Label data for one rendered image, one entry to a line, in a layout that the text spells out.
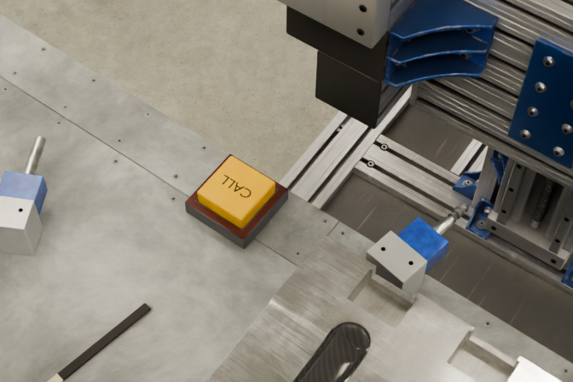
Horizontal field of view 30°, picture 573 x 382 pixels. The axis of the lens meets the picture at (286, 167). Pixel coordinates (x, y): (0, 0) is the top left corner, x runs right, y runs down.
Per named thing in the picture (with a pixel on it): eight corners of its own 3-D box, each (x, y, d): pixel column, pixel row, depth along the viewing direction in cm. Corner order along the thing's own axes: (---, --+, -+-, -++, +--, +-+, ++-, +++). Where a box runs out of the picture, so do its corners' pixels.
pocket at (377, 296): (370, 282, 104) (373, 263, 101) (416, 311, 103) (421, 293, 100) (344, 316, 102) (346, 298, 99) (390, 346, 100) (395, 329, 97)
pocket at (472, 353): (466, 343, 101) (472, 325, 98) (516, 373, 99) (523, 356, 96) (441, 379, 99) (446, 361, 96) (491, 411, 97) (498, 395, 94)
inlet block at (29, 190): (23, 150, 120) (14, 120, 115) (66, 155, 119) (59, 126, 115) (-13, 250, 112) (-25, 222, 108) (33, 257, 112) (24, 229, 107)
